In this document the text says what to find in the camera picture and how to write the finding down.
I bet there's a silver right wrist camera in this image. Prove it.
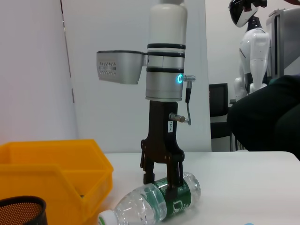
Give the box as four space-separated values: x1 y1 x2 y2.
96 50 150 85

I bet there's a clear water bottle green label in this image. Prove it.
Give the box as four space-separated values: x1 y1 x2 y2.
97 172 202 225

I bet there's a right gripper cable with plug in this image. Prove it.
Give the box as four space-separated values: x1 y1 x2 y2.
169 74 196 127

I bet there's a yellow plastic bin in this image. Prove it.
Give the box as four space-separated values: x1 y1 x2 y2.
0 139 115 223

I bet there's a black office chair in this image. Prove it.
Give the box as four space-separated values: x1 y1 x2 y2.
209 82 235 152

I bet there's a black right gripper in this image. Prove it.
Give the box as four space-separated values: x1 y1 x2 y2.
140 100 185 202

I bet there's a person in dark clothes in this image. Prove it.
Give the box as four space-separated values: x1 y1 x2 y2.
226 74 300 163

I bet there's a white humanoid robot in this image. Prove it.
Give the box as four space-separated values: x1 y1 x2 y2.
228 0 273 102

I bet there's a black mesh pen cup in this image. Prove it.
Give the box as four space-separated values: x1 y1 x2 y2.
0 196 47 225

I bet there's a grey metal cabinet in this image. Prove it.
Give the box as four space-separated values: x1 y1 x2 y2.
266 8 300 80

